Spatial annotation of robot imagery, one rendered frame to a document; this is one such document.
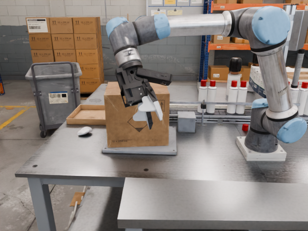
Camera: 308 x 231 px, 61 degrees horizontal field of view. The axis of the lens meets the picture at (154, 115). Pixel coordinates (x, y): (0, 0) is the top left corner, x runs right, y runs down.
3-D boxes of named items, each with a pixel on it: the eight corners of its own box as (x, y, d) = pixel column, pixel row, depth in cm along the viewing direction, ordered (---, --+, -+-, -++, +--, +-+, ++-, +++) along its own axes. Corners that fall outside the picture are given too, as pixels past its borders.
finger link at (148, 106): (145, 125, 70) (133, 105, 76) (165, 119, 72) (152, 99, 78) (144, 117, 68) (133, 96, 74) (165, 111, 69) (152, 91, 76)
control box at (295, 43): (303, 47, 142) (311, 10, 135) (296, 51, 130) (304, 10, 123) (283, 46, 148) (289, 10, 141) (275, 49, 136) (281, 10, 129)
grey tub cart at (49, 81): (41, 117, 390) (29, 52, 355) (84, 112, 408) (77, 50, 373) (35, 144, 311) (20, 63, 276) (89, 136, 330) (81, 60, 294)
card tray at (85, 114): (123, 110, 181) (122, 105, 179) (115, 125, 157) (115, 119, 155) (80, 109, 182) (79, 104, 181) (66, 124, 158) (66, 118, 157)
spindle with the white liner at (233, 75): (236, 97, 192) (241, 56, 181) (239, 101, 184) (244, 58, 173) (223, 97, 193) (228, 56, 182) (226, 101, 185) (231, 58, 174)
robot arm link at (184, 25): (251, 7, 105) (131, 10, 97) (267, 6, 95) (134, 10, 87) (248, 36, 109) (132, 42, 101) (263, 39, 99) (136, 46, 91)
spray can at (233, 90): (233, 111, 165) (238, 79, 158) (235, 114, 160) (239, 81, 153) (225, 111, 166) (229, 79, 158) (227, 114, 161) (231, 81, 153)
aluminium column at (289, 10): (270, 129, 152) (292, 4, 128) (272, 132, 148) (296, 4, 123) (262, 129, 152) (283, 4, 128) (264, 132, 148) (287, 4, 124)
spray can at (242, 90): (242, 111, 165) (247, 79, 157) (244, 114, 160) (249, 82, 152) (234, 111, 165) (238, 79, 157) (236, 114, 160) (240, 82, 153)
